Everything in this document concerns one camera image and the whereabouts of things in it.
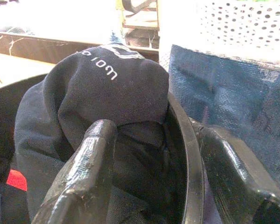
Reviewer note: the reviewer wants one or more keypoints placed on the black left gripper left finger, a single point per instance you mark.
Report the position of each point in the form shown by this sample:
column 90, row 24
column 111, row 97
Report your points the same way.
column 88, row 168

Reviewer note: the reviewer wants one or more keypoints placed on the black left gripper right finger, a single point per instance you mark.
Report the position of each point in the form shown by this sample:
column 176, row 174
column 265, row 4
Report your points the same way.
column 233, row 182

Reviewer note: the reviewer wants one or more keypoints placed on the black garment with white print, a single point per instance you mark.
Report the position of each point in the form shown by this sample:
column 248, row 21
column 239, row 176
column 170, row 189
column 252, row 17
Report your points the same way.
column 102, row 93

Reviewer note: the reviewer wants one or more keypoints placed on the black round laundry basket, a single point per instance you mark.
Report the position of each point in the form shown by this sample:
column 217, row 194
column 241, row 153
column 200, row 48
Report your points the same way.
column 191, row 151

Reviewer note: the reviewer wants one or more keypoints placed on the dark grey garment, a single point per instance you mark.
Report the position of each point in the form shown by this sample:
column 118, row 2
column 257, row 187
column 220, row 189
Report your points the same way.
column 144, row 158

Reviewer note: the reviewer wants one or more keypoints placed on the red fabric patch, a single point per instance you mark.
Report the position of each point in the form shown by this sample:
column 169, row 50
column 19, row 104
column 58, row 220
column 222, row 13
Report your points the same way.
column 16, row 180

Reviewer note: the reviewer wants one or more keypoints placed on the blue plastic wrap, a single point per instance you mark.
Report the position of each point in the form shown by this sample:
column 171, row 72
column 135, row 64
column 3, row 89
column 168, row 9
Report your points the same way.
column 224, row 93

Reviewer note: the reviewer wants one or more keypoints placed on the wooden shelf rack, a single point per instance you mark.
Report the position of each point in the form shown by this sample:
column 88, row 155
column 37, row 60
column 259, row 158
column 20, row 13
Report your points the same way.
column 141, row 25

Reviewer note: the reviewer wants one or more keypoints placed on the clear bubble wrap sheet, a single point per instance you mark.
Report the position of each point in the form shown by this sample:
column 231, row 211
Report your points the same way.
column 235, row 25

